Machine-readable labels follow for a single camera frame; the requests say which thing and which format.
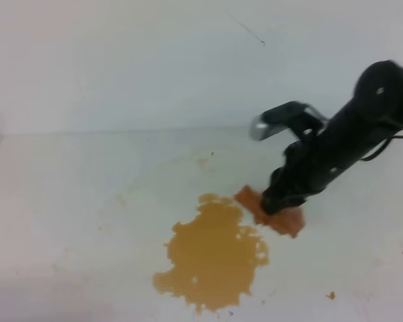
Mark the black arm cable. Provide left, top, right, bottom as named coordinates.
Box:
left=361, top=132, right=403, bottom=162

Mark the brown coffee puddle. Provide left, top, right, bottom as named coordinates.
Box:
left=153, top=194, right=269, bottom=314

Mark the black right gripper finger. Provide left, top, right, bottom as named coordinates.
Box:
left=278, top=195, right=308, bottom=211

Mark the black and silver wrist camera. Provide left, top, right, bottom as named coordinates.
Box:
left=249, top=101, right=329, bottom=143

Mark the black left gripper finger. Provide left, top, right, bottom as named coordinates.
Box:
left=261, top=187, right=287, bottom=215

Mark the pink striped stained rag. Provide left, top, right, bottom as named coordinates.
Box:
left=234, top=185, right=306, bottom=238

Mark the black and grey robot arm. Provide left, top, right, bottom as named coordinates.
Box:
left=255, top=60, right=403, bottom=215

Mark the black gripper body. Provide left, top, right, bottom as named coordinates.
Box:
left=267, top=110, right=367, bottom=202

